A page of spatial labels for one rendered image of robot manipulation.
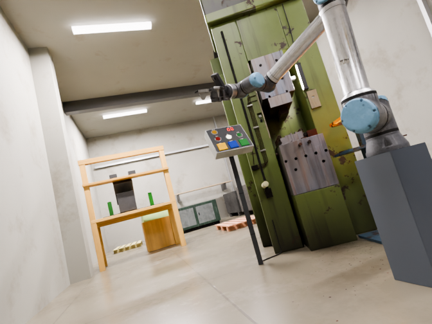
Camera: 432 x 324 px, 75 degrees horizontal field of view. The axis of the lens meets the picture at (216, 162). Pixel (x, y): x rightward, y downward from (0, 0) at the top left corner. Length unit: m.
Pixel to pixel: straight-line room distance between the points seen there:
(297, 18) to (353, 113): 1.92
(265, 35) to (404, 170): 2.01
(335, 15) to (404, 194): 0.85
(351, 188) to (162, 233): 4.06
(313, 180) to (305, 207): 0.23
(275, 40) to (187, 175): 7.62
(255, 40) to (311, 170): 1.40
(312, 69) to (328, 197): 1.22
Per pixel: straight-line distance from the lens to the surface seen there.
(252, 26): 3.11
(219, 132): 2.43
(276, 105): 2.63
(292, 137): 2.57
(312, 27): 1.74
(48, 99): 5.28
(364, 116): 1.36
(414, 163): 1.54
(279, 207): 2.66
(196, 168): 10.16
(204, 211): 8.07
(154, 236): 5.90
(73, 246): 4.78
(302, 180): 2.48
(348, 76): 1.44
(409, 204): 1.47
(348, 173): 2.77
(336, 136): 2.79
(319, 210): 2.50
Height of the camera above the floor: 0.58
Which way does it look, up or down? 8 degrees up
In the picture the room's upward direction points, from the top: 15 degrees counter-clockwise
